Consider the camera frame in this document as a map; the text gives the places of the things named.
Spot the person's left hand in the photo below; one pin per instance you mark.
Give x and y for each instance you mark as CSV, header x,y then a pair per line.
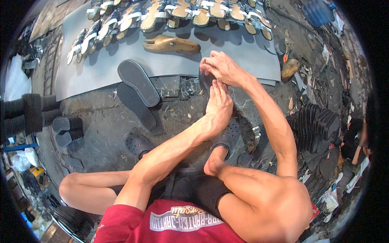
x,y
219,112

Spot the person's right hand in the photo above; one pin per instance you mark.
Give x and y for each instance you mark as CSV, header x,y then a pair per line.
x,y
226,70

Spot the person's left fingers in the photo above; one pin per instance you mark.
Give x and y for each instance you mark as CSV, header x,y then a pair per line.
x,y
219,89

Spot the person's right fingers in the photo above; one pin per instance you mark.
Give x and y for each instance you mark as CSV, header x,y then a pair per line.
x,y
209,62

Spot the black textured shoe sole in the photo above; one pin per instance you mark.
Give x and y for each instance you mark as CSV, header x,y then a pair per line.
x,y
209,80

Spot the small beige insole piece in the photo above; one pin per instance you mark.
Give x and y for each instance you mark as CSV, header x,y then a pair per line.
x,y
291,104

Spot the grey rimmed shoe sole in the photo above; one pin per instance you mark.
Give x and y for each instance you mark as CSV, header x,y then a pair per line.
x,y
138,82

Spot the black ribbed shoe sole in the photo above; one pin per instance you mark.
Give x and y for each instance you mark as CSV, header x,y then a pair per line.
x,y
136,109

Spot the black perforated clog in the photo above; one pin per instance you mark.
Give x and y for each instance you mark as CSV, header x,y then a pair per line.
x,y
136,144

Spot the fanned stack of black soles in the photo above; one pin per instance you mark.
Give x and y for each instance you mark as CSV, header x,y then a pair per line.
x,y
313,127

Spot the grey rubber sheet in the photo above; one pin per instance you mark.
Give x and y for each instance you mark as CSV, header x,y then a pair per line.
x,y
100,70

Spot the blue water jug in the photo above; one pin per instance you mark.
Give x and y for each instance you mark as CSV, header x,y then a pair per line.
x,y
317,12

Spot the person's legs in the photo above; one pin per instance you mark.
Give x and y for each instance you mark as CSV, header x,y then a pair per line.
x,y
261,203

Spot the person's body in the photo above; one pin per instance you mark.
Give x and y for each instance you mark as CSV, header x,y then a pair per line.
x,y
182,224

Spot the heap of scraps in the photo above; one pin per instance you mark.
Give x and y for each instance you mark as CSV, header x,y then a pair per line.
x,y
331,182

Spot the pile of black wedge heels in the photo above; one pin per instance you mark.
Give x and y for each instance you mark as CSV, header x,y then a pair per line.
x,y
68,130

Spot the dark rubber offcut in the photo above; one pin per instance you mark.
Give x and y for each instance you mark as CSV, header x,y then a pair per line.
x,y
73,162

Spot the brown board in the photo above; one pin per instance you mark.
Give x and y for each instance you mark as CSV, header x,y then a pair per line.
x,y
51,18

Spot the bundled rolls of black soles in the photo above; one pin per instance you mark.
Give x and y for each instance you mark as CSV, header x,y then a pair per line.
x,y
30,112

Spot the white sheet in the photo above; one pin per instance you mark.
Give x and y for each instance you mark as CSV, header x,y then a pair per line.
x,y
16,79

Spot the round stack of black soles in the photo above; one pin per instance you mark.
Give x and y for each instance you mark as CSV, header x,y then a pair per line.
x,y
74,221

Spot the yellow container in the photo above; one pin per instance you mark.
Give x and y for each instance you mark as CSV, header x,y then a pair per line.
x,y
38,173

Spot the white plastic bag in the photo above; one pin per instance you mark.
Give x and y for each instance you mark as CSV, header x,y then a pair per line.
x,y
24,158

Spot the blue metal bar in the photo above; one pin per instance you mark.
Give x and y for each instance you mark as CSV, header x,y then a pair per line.
x,y
18,147

